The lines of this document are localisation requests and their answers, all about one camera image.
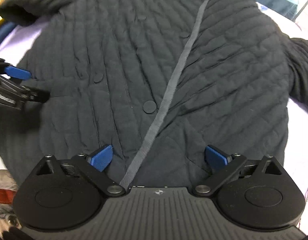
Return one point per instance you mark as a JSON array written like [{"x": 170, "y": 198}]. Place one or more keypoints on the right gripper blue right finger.
[{"x": 224, "y": 168}]

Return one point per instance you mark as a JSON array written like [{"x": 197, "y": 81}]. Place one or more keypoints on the dark blue garment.
[{"x": 5, "y": 30}]

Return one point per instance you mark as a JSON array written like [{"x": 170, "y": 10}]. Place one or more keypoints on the red fabric item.
[{"x": 6, "y": 196}]

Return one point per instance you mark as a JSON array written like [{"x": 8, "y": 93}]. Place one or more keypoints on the black quilted jacket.
[{"x": 156, "y": 79}]

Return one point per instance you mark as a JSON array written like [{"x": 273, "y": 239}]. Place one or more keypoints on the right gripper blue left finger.
[{"x": 92, "y": 168}]

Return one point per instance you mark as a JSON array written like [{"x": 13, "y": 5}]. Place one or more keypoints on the lavender patterned bed sheet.
[{"x": 301, "y": 62}]

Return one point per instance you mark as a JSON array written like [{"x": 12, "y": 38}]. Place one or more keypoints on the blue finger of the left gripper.
[{"x": 17, "y": 73}]

